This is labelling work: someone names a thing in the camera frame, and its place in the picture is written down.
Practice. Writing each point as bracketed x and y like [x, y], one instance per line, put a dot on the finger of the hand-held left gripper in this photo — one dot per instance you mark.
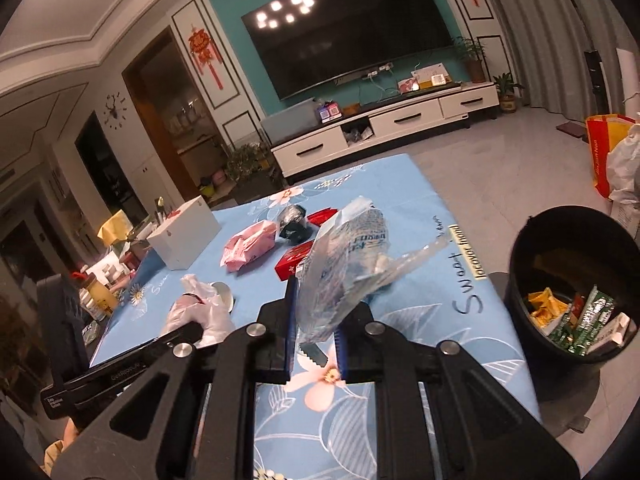
[170, 336]

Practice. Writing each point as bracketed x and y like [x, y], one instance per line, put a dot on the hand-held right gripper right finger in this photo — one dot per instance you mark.
[341, 355]

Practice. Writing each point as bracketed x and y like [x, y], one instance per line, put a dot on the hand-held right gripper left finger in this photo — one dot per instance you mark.
[291, 330]

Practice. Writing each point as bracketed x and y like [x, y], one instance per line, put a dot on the white plastic bag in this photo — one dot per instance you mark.
[200, 305]

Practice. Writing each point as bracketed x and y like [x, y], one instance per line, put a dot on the clear printed plastic bag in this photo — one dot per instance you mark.
[345, 255]

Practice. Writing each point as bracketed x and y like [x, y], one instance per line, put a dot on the black trash bin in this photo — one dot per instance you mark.
[565, 240]

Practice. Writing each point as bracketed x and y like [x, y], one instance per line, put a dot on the person's left forearm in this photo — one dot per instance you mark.
[60, 445]

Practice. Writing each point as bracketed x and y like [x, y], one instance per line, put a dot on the round metal lid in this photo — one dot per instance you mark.
[226, 295]

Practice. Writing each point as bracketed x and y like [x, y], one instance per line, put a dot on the pink wet wipes packet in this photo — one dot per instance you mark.
[247, 247]

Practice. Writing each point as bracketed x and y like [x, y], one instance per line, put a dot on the white cardboard box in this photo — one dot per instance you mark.
[185, 232]

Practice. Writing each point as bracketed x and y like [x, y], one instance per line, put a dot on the yellow cloth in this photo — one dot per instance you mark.
[112, 227]

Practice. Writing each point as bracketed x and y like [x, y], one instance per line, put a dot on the black crumpled bag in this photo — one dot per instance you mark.
[295, 222]

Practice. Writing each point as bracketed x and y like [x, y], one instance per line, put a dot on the blue floral tablecloth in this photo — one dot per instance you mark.
[380, 180]

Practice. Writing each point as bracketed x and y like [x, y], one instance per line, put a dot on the bushy potted plant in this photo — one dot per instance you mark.
[247, 160]

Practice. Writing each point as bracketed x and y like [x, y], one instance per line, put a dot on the grey storage tank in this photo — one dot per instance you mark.
[290, 122]

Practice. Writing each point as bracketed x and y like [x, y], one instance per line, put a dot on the yellow snack wrapper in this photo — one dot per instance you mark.
[547, 307]

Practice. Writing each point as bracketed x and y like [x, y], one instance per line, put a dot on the small printed code stand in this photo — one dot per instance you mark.
[330, 113]

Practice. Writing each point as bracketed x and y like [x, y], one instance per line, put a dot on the white TV cabinet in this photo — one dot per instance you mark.
[400, 120]

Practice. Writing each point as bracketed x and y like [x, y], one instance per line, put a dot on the green snack packet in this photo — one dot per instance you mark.
[592, 317]

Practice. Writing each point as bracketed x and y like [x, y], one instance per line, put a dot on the red white flat box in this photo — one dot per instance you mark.
[407, 86]

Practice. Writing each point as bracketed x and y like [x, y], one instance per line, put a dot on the small white carton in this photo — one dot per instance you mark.
[612, 332]

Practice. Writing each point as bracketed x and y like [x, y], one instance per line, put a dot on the large flat television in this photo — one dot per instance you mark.
[345, 30]

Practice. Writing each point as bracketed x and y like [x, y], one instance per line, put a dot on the small potted plant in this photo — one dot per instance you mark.
[506, 92]

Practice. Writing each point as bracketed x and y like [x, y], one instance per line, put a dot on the dark floor mat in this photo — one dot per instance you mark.
[571, 128]

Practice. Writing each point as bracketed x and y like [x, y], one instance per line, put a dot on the tall potted plant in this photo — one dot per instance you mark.
[472, 57]

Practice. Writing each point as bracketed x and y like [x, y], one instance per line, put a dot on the yellow red shopping bag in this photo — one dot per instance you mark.
[600, 155]

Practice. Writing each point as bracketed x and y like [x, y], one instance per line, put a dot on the large white plastic sack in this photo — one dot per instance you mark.
[627, 170]

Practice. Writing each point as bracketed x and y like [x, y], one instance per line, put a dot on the upright vacuum cleaner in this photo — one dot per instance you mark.
[594, 75]

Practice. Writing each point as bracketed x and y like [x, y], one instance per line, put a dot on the black wall clock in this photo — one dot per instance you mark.
[115, 107]

